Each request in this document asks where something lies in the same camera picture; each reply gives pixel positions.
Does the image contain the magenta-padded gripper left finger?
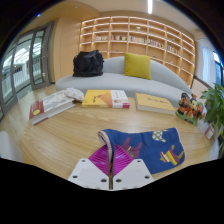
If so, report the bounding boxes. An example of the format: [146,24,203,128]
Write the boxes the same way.
[67,144,112,191]

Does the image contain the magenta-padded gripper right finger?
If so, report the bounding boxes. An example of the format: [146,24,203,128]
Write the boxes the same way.
[110,144,155,191]

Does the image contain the blue patterned towel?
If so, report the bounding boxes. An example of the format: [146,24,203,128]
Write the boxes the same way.
[97,127,186,175]

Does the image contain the plain yellow book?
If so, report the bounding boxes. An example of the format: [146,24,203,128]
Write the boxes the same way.
[134,92,177,116]

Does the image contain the yellow and white book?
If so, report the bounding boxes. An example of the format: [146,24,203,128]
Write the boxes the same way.
[81,89,131,110]

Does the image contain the open red and white book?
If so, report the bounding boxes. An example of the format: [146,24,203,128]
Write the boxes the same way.
[28,89,76,126]

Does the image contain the small white patterned pouch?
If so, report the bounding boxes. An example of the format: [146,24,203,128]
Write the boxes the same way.
[64,87,86,103]

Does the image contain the small white and pink cup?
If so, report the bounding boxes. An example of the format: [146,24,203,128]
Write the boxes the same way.
[204,123,215,140]

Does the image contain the three-figure colourful figurine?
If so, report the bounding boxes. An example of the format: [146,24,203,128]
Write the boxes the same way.
[175,92,207,127]

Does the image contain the light grey curved sofa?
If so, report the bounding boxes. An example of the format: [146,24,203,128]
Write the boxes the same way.
[54,55,194,108]

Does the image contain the potted green plant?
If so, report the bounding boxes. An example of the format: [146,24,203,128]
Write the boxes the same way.
[199,83,224,158]

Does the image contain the yellow cushion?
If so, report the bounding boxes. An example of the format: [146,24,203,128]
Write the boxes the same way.
[123,52,153,81]

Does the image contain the black bag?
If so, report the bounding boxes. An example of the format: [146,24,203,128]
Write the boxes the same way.
[72,49,105,78]

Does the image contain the white curtain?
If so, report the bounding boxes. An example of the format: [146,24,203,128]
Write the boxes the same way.
[199,39,217,89]

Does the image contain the dark-framed window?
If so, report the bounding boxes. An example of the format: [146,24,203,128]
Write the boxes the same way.
[213,51,224,88]

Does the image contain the long ceiling light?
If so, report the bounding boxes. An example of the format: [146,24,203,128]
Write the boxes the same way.
[146,0,154,15]

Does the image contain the glass door with grey frame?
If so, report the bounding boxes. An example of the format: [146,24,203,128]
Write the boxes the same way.
[0,21,55,118]

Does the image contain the wooden wall shelf unit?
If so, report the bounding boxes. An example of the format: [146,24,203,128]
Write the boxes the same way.
[79,15,197,88]

